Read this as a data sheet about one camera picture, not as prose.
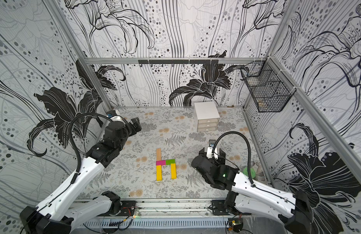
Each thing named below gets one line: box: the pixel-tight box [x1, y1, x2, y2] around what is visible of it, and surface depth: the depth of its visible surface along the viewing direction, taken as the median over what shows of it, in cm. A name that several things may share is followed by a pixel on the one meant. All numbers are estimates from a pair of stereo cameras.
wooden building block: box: [156, 148, 162, 161], surface depth 94 cm
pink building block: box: [156, 159, 166, 166], surface depth 88 cm
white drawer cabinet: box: [194, 101, 221, 133], surface depth 100 cm
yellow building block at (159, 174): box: [156, 165, 163, 181], surface depth 86 cm
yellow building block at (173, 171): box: [170, 163, 178, 180], surface depth 87 cm
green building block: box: [165, 158, 177, 166], surface depth 90 cm
